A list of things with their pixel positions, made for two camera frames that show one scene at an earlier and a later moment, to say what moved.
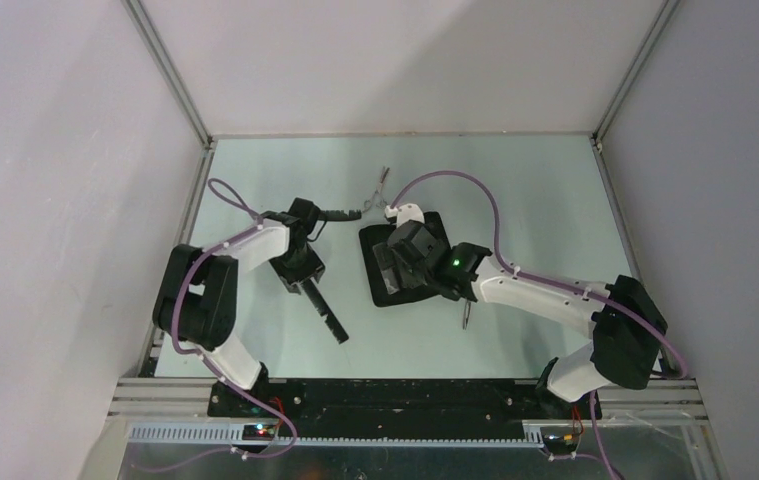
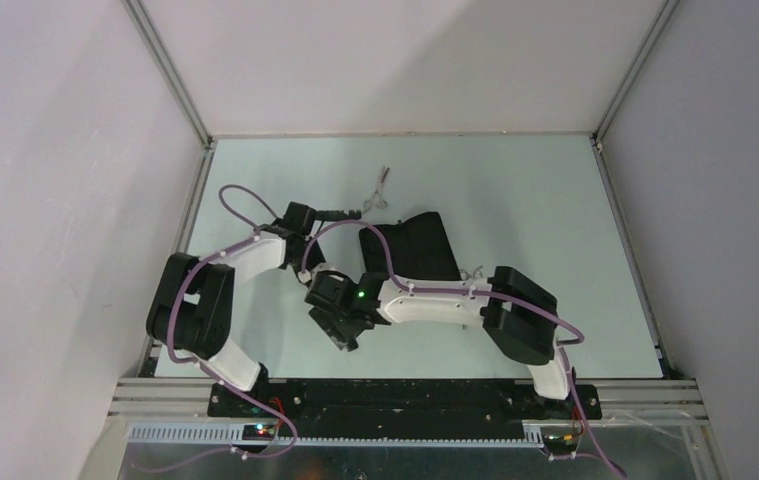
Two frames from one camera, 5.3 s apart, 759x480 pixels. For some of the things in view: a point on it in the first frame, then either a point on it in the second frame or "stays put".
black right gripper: x=389 y=260 -> x=340 y=333
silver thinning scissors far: x=381 y=202 stays put
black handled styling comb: x=339 y=215 stays put
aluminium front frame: x=179 y=410 stays put
